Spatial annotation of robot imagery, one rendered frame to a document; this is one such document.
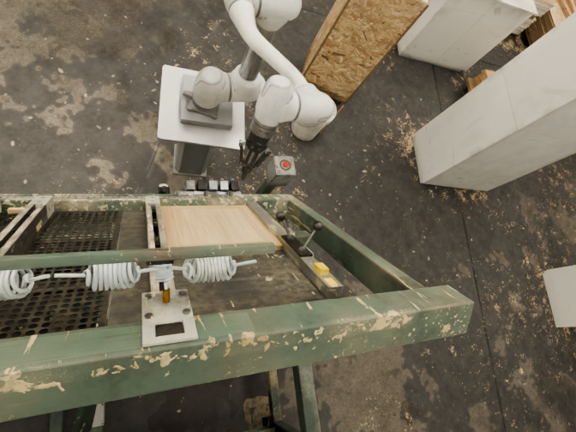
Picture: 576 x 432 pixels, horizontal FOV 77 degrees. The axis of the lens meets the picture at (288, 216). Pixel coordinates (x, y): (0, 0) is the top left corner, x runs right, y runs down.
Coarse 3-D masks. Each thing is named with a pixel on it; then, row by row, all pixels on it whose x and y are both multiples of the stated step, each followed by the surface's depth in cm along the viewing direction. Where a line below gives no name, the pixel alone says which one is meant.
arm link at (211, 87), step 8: (200, 72) 189; (208, 72) 188; (216, 72) 188; (224, 72) 196; (200, 80) 188; (208, 80) 186; (216, 80) 187; (224, 80) 191; (200, 88) 190; (208, 88) 189; (216, 88) 190; (224, 88) 193; (200, 96) 195; (208, 96) 193; (216, 96) 195; (224, 96) 197; (200, 104) 202; (208, 104) 200; (216, 104) 202
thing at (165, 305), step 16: (160, 208) 155; (160, 224) 137; (160, 240) 122; (160, 272) 77; (160, 288) 99; (144, 304) 78; (160, 304) 78; (176, 304) 79; (144, 320) 72; (160, 320) 73; (176, 320) 73; (192, 320) 74; (144, 336) 68; (160, 336) 68; (176, 336) 68; (192, 336) 69
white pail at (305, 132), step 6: (336, 114) 306; (330, 120) 298; (294, 126) 321; (300, 126) 313; (306, 126) 308; (312, 126) 305; (318, 126) 304; (324, 126) 312; (294, 132) 324; (300, 132) 319; (306, 132) 315; (312, 132) 314; (318, 132) 320; (300, 138) 326; (306, 138) 324; (312, 138) 329
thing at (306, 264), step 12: (252, 204) 187; (264, 216) 169; (276, 228) 155; (288, 252) 138; (300, 264) 127; (312, 264) 123; (312, 276) 118; (324, 276) 115; (324, 288) 111; (336, 288) 109
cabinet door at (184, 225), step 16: (176, 208) 174; (192, 208) 177; (208, 208) 180; (224, 208) 182; (240, 208) 185; (176, 224) 154; (192, 224) 157; (208, 224) 159; (224, 224) 161; (240, 224) 163; (256, 224) 164; (176, 240) 137; (192, 240) 139; (208, 240) 141; (224, 240) 142; (240, 240) 144; (256, 240) 146; (272, 240) 146
